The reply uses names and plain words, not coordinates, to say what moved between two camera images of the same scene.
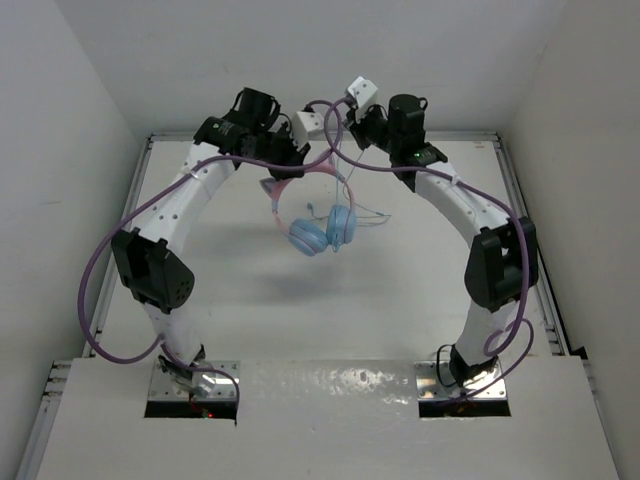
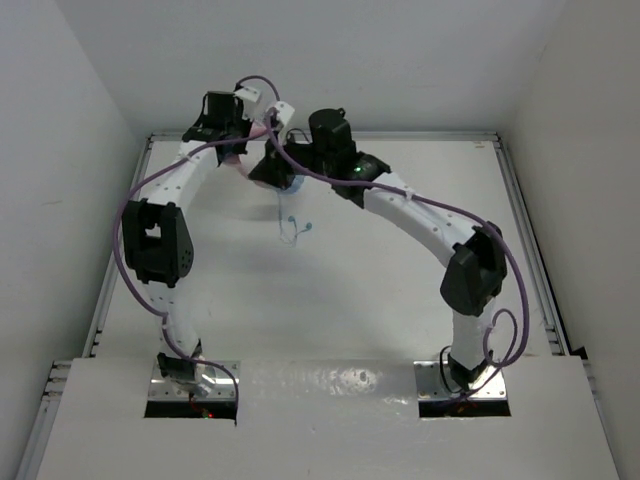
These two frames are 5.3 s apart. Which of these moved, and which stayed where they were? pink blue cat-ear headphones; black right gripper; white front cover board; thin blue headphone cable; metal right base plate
Moved: black right gripper; pink blue cat-ear headphones; thin blue headphone cable
Stayed: white front cover board; metal right base plate
